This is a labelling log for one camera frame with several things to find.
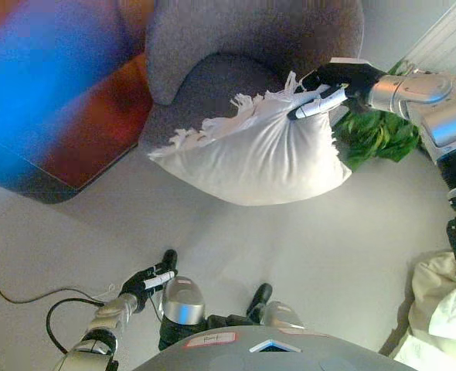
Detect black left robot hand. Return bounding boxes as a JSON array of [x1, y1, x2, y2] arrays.
[[119, 264, 177, 310]]

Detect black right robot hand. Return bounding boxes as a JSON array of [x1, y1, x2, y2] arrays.
[[288, 56, 386, 121]]

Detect white fringed pillow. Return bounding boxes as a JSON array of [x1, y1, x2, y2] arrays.
[[147, 71, 353, 206]]

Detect silver left robot leg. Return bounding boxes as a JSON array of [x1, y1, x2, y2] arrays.
[[157, 249, 206, 351]]

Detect silver robot leg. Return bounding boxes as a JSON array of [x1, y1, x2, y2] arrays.
[[157, 249, 206, 351], [246, 283, 306, 330]]

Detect green leafy potted plant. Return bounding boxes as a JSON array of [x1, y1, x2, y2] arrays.
[[331, 61, 422, 172]]

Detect white ribbed radiator panel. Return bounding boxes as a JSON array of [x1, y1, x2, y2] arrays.
[[403, 0, 456, 78]]

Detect grey fabric armchair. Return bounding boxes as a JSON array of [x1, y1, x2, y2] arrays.
[[138, 0, 364, 155]]

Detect silver right robot leg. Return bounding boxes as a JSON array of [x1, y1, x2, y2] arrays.
[[246, 283, 306, 330]]

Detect grey robot torso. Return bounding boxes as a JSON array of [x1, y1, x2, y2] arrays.
[[134, 326, 417, 371]]

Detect brown wooden cabinet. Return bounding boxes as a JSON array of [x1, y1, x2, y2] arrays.
[[0, 0, 155, 205]]

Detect beige blanket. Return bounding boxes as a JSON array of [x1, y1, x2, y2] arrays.
[[390, 250, 456, 371]]

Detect white duvet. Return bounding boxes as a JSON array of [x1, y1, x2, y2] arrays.
[[428, 270, 456, 343]]

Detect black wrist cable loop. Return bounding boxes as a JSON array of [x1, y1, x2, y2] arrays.
[[45, 297, 106, 356]]

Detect black floor cable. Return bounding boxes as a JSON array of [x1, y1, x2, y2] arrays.
[[0, 270, 115, 306]]

